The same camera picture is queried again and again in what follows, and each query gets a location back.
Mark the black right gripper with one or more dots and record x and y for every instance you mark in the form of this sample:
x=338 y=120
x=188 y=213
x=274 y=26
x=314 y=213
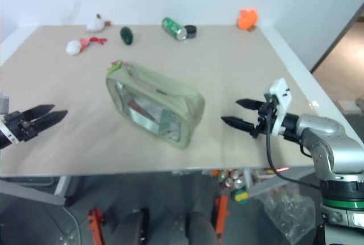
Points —
x=265 y=117

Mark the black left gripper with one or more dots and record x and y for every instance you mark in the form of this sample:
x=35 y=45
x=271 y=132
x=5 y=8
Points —
x=21 y=127

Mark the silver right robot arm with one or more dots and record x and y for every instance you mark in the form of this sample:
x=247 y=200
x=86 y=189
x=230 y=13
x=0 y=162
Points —
x=327 y=137

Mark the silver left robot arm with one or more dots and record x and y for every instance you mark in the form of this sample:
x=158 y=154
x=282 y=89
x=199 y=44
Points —
x=4 y=140

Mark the clear green zipper pouch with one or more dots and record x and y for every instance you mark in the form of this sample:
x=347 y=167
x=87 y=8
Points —
x=155 y=105

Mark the cluster of drink cans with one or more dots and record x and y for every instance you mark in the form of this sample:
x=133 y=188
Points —
x=231 y=179

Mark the white ball with red ribbon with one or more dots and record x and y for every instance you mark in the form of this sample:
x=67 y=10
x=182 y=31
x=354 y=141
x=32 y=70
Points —
x=78 y=45

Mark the green yellow round container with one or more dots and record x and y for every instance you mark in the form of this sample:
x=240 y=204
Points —
x=239 y=195

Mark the orange plush toy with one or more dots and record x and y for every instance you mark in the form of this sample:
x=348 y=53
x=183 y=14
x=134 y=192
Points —
x=248 y=18

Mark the black round lid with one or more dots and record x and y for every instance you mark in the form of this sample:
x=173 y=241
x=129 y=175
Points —
x=190 y=31

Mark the white plush duck toy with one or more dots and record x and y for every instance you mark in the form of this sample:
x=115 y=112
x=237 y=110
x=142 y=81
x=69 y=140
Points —
x=95 y=24

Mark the clear plastic bag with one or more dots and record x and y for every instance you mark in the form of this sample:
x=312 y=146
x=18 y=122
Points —
x=288 y=208

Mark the orange black stand leg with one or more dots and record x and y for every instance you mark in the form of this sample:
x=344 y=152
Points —
x=221 y=216
x=95 y=226

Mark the green soda can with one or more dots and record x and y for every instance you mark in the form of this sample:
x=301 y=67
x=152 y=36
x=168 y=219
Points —
x=174 y=28

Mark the dark green toy cucumber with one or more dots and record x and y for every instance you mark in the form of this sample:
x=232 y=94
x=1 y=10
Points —
x=126 y=35

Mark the dark rounded robot foot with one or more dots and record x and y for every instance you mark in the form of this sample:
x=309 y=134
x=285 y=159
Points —
x=135 y=228
x=199 y=228

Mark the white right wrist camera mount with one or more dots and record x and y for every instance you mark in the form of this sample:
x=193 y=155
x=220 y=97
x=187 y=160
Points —
x=279 y=100

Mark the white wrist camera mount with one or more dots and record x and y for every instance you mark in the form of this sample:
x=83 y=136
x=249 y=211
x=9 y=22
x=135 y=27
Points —
x=279 y=100
x=5 y=120

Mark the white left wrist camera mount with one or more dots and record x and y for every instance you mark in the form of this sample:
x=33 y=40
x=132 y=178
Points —
x=5 y=120

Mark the grey metal table frame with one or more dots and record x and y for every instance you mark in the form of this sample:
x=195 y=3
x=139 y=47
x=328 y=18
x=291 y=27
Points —
x=37 y=189

